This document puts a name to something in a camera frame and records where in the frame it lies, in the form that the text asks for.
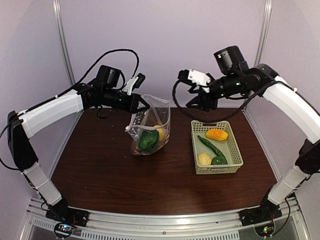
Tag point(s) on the circuit board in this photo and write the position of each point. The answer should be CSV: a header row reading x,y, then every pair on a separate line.
x,y
264,230
63,230

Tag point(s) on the right aluminium corner post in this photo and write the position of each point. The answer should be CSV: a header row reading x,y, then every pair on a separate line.
x,y
264,31

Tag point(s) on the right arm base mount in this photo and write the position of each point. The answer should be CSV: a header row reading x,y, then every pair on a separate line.
x,y
259,214

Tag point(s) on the dark green cucumber toy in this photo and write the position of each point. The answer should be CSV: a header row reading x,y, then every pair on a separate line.
x,y
209,145

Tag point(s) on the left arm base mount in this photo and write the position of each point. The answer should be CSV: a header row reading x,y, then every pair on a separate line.
x,y
61,212

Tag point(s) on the aluminium front rail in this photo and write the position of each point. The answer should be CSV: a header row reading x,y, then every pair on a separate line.
x,y
221,225

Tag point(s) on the pale green perforated basket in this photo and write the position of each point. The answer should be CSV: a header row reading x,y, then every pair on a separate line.
x,y
211,156

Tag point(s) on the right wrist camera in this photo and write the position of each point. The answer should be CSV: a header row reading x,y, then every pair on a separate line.
x,y
195,79

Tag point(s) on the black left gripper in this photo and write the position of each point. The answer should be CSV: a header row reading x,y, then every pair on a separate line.
x,y
132,104

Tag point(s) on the left circuit board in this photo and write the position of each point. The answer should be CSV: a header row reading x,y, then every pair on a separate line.
x,y
63,230

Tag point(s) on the green pepper toy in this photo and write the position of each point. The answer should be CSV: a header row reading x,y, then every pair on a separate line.
x,y
219,160

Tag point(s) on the yellow lemon toy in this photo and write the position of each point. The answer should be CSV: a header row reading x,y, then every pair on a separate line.
x,y
161,132

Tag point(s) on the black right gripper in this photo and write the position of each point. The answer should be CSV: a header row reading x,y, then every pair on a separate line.
x,y
202,101

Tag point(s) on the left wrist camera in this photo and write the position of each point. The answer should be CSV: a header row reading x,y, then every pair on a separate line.
x,y
134,83

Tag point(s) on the right circuit board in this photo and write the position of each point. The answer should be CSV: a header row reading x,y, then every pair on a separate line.
x,y
264,230

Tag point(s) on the aluminium corner post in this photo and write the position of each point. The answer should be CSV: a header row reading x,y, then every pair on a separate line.
x,y
62,41
264,31

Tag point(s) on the left aluminium corner post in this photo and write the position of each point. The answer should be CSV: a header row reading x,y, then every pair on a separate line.
x,y
62,41

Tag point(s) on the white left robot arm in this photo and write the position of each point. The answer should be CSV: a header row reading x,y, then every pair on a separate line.
x,y
26,124

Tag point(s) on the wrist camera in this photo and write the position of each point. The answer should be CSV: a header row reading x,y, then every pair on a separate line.
x,y
134,83
195,79

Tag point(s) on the beige walnut toy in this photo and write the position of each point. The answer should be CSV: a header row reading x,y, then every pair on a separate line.
x,y
204,159

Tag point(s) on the green bok choy toy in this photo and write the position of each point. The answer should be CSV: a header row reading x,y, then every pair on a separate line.
x,y
149,140

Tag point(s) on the orange mango slice toy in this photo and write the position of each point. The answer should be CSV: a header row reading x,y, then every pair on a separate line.
x,y
217,134

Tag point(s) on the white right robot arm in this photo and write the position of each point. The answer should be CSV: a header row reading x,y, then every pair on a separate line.
x,y
263,81

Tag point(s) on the clear zip top bag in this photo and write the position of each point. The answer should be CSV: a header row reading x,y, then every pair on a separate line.
x,y
159,113

